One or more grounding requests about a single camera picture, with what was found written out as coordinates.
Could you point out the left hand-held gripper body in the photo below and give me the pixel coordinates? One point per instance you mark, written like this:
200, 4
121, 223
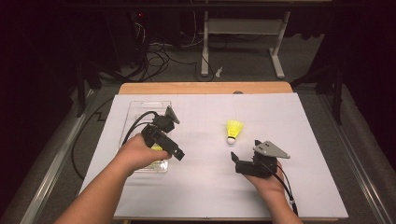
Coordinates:
163, 123

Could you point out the grey metal rail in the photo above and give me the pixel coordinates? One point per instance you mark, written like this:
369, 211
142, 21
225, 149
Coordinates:
53, 174
351, 155

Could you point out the black metal stand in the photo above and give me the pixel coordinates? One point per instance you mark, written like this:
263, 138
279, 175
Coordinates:
337, 102
81, 93

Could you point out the person's right hand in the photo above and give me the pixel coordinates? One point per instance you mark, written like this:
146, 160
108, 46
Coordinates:
271, 186

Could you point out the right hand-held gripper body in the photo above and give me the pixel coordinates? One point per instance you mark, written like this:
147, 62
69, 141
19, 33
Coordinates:
269, 150

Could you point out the white metal desk frame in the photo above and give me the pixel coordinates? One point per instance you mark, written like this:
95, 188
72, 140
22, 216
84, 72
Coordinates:
243, 26

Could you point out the black computer tower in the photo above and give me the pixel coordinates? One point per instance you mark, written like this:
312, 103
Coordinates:
127, 37

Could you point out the person's left hand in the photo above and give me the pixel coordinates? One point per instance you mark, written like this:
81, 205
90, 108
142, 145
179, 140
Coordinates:
137, 155

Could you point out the wooden table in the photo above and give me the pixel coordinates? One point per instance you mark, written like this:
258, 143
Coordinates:
202, 88

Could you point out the white foam board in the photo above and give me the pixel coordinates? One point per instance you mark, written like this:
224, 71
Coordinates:
218, 186

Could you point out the small white plastic piece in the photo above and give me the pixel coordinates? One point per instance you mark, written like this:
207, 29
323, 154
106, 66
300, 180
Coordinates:
219, 72

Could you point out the clear plastic box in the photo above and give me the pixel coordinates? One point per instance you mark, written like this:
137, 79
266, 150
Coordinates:
141, 107

